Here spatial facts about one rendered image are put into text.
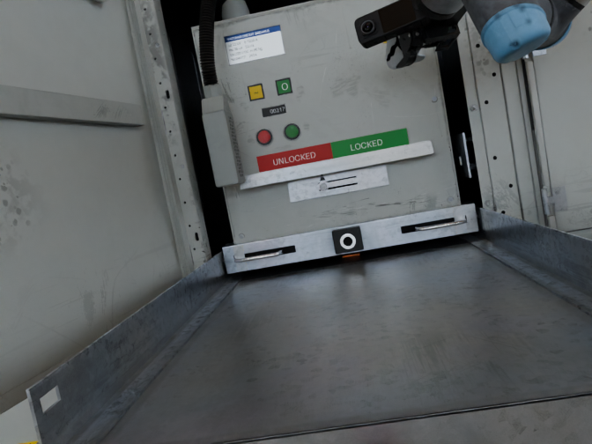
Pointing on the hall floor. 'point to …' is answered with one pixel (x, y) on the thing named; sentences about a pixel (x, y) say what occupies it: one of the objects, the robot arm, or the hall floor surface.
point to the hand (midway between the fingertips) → (388, 62)
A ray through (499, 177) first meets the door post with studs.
